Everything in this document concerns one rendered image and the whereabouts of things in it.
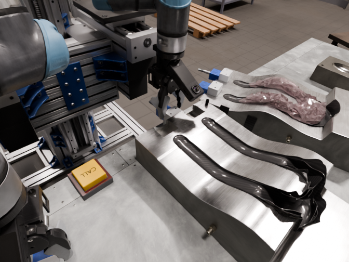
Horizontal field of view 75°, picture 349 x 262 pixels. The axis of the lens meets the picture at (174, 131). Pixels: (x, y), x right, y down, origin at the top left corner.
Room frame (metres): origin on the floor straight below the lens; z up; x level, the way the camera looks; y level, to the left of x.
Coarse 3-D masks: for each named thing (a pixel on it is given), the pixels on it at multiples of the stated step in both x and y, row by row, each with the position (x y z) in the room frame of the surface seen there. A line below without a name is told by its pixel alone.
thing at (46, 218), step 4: (44, 216) 0.19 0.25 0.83; (48, 216) 0.19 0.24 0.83; (44, 220) 0.18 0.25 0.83; (48, 220) 0.19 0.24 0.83; (44, 224) 0.18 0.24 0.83; (48, 224) 0.18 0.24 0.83; (40, 252) 0.12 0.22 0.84; (36, 256) 0.12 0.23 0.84; (40, 256) 0.12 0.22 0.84; (44, 256) 0.12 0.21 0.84; (48, 256) 0.12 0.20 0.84; (52, 256) 0.11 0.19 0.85; (56, 256) 0.12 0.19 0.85; (36, 260) 0.11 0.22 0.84; (40, 260) 0.11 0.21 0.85; (44, 260) 0.11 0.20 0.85; (48, 260) 0.11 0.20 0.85; (52, 260) 0.11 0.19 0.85; (56, 260) 0.11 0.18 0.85; (60, 260) 0.11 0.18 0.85
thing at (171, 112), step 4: (152, 104) 0.60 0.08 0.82; (168, 108) 0.57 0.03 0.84; (172, 108) 0.56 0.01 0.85; (176, 108) 0.56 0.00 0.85; (156, 112) 0.56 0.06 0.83; (168, 112) 0.54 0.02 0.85; (172, 112) 0.54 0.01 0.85; (176, 112) 0.54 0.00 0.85; (168, 116) 0.52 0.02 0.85; (164, 120) 0.53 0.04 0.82; (164, 124) 0.53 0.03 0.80
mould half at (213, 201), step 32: (192, 128) 0.44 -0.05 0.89; (160, 160) 0.32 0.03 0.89; (192, 160) 0.33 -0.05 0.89; (224, 160) 0.35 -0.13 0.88; (256, 160) 0.34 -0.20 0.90; (192, 192) 0.25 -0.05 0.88; (224, 192) 0.25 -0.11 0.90; (224, 224) 0.19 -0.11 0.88; (256, 224) 0.17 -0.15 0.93; (288, 224) 0.18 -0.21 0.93; (320, 224) 0.22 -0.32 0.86; (256, 256) 0.14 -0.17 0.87; (288, 256) 0.15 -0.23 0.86; (320, 256) 0.16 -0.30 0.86
